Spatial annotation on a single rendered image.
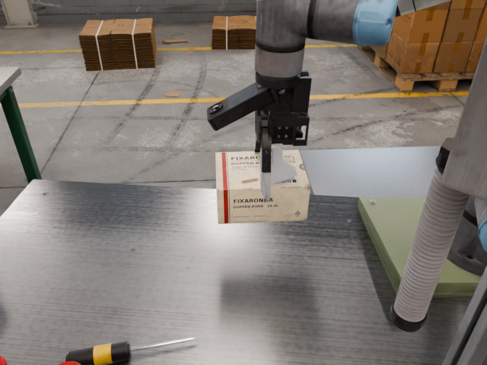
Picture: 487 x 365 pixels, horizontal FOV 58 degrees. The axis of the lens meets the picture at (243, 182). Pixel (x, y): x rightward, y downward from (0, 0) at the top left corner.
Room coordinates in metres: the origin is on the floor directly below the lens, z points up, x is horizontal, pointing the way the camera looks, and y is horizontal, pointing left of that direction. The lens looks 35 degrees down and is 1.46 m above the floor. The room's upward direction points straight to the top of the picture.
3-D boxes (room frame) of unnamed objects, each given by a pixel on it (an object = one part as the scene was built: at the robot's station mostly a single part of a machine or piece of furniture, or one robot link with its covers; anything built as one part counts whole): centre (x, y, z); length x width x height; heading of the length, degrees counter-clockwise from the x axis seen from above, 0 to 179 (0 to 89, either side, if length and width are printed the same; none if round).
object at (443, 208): (0.29, -0.17, 1.18); 0.04 x 0.04 x 0.21
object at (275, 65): (0.66, -0.05, 1.23); 0.08 x 0.08 x 0.05
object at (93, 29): (4.17, 1.18, 0.16); 0.65 x 0.54 x 0.32; 98
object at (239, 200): (0.66, -0.03, 0.99); 0.16 x 0.12 x 0.07; 94
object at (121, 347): (0.41, 0.17, 0.84); 0.20 x 0.03 x 0.03; 102
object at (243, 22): (4.75, 0.01, 0.11); 0.65 x 0.54 x 0.22; 91
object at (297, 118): (0.66, -0.06, 1.14); 0.09 x 0.08 x 0.12; 94
